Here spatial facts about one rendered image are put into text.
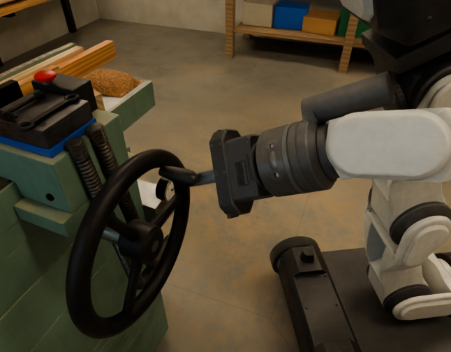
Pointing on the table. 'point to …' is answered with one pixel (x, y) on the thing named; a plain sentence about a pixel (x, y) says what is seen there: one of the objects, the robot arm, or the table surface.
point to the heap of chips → (112, 82)
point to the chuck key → (20, 105)
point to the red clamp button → (45, 75)
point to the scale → (23, 65)
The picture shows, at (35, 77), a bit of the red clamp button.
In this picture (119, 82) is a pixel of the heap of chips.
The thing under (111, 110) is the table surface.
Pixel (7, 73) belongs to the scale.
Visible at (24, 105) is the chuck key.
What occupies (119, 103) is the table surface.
